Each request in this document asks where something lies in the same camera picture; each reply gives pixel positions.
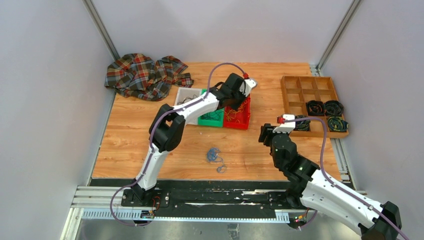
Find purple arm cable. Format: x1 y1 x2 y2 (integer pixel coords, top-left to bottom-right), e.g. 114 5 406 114
109 62 250 228
277 115 410 240

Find yellow thin cable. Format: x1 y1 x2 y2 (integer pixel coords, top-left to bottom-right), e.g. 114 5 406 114
225 99 249 124

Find cable ball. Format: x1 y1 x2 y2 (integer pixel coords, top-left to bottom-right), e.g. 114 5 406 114
206 147 227 174

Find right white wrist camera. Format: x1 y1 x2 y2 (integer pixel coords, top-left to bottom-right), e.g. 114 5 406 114
272 114 296 134

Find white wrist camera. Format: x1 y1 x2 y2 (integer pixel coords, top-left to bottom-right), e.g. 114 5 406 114
239 78 258 97
272 114 296 134

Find left aluminium corner post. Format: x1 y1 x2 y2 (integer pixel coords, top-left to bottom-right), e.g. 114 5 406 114
82 0 120 60

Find green plastic bin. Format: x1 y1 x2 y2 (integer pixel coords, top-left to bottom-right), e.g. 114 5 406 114
196 109 224 128

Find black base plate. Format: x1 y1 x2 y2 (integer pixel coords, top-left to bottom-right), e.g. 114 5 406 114
91 179 320 220

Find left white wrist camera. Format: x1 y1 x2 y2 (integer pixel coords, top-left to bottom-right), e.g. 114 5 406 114
239 78 258 97

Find wooden compartment tray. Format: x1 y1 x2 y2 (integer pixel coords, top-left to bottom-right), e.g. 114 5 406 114
281 75 350 139

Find red plastic bin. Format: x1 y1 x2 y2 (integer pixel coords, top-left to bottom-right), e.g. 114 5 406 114
223 95 251 130

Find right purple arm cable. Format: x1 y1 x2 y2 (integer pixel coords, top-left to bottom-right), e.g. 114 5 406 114
277 115 410 240

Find aluminium frame rail front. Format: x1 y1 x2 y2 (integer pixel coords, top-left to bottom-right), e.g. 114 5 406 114
59 186 382 240

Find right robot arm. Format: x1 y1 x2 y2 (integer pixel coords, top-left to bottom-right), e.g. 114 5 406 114
258 123 402 240

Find white plastic bin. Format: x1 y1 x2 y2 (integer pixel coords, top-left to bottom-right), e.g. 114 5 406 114
174 87 203 106

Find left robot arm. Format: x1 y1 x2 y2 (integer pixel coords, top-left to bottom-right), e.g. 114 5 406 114
131 73 258 207

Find aluminium corner post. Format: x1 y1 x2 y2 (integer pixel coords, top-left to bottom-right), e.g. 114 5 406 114
315 0 363 76
82 0 120 60

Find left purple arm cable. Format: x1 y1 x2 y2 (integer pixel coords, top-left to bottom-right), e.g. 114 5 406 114
109 62 250 228

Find plaid flannel shirt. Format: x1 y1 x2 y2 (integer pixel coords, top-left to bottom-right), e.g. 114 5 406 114
104 53 194 102

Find right aluminium corner post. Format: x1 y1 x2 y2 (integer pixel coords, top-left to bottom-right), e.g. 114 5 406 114
315 0 363 76

